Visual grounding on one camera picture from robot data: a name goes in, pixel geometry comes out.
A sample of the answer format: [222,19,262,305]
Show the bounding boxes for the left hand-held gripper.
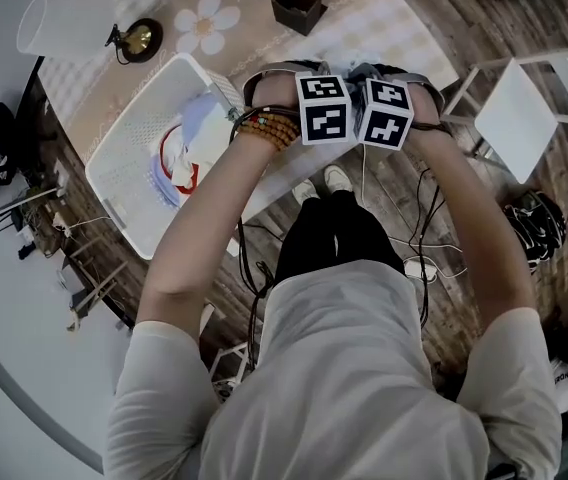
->
[241,60,357,148]

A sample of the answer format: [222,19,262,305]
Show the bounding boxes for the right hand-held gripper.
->
[349,63,447,151]

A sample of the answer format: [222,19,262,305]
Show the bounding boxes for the light blue laundry cloth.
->
[179,93,233,142]

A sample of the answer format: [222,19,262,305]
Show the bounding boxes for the white red-trimmed laundry garment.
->
[157,122,204,195]

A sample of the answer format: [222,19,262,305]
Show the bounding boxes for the blue white patterned laundry garment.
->
[146,157,183,211]

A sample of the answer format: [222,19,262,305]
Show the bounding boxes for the white plastic laundry basket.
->
[83,51,246,262]

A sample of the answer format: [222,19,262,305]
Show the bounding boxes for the person's right forearm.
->
[403,120,546,332]

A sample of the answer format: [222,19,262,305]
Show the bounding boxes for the person's left forearm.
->
[136,113,301,342]

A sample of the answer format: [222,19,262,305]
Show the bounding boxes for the person's right white shoe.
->
[322,163,355,195]

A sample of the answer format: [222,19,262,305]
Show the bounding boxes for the person's white shoe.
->
[291,177,321,205]
[322,163,355,195]

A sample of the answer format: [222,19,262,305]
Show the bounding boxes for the person's left white shoe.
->
[291,177,321,205]

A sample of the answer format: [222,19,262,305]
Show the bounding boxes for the beige flower-print tablecloth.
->
[37,0,461,224]

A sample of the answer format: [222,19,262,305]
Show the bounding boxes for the dark brown square box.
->
[270,0,329,37]

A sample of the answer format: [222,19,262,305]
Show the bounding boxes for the person's black trousers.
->
[273,189,408,289]

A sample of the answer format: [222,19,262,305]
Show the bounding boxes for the white folding chair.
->
[440,44,568,185]

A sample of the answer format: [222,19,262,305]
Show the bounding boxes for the white power strip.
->
[402,259,438,285]

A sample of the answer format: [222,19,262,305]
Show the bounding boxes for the black printed bag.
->
[500,189,568,270]

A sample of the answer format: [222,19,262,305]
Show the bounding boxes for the white shade table lamp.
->
[15,0,165,66]

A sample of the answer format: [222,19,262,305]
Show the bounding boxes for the person's cream shirt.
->
[106,259,565,480]

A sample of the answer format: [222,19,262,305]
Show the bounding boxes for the wooden bead bracelet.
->
[235,109,302,153]

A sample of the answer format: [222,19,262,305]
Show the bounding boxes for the white cable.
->
[360,141,468,282]

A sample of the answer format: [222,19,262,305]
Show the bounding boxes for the dark right gripper cable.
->
[410,120,458,329]

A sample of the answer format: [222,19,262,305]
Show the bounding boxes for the dark gripper cable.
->
[410,120,458,329]
[227,107,278,374]

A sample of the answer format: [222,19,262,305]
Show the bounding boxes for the dark left gripper cable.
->
[227,107,278,374]

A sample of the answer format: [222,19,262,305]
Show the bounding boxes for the wooden stool frame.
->
[56,240,131,333]

